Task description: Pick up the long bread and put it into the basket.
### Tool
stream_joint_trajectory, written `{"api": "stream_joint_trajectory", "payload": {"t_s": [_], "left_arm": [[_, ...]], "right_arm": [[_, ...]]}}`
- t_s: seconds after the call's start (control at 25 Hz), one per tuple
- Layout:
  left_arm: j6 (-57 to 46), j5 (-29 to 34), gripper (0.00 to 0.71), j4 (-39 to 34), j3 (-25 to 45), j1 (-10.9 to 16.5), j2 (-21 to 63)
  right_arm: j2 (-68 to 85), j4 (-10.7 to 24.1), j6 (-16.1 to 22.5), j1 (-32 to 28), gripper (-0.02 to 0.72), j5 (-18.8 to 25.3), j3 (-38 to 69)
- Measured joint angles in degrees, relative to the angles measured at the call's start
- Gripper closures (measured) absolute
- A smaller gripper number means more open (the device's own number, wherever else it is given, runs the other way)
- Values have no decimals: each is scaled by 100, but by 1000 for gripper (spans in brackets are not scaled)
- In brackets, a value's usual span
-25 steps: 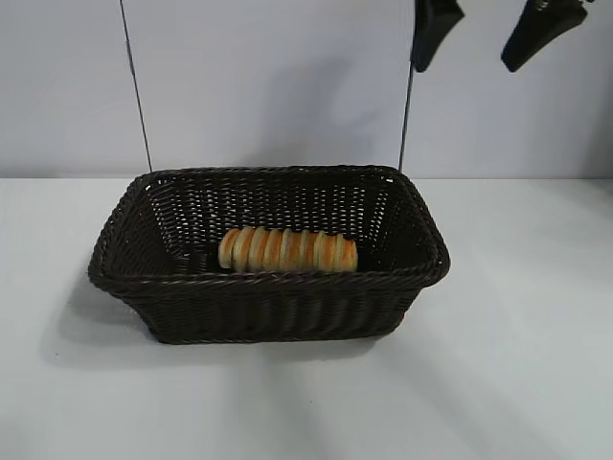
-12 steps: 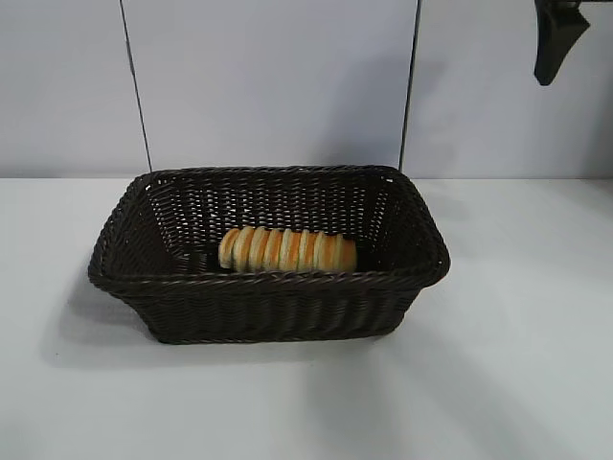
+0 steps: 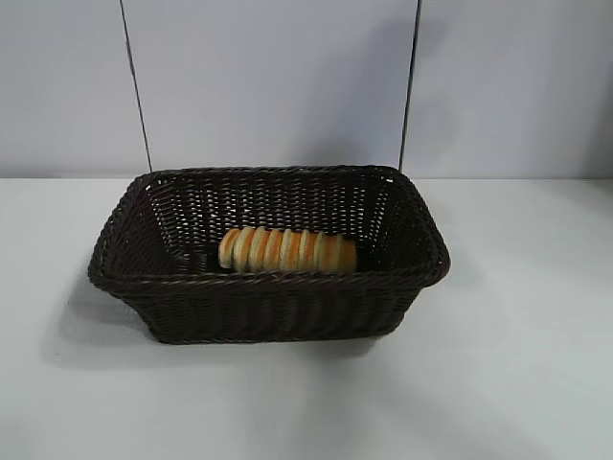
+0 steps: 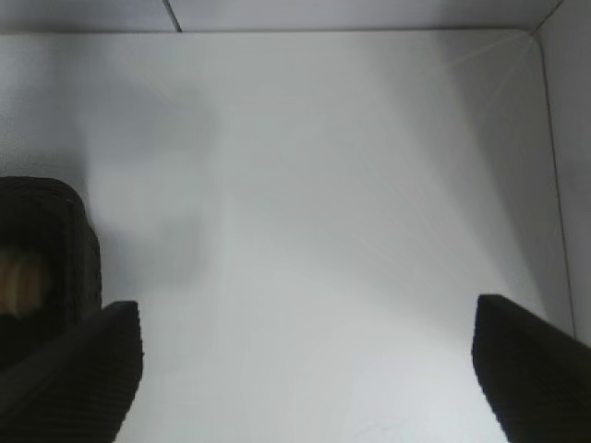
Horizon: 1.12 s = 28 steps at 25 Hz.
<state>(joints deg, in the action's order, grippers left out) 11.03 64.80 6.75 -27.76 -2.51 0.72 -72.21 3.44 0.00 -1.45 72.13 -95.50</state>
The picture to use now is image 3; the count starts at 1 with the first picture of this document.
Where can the dark brown woven basket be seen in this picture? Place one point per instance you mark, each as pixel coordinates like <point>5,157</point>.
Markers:
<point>268,311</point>

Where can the long striped bread roll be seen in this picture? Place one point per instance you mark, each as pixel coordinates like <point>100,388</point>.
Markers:
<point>287,251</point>

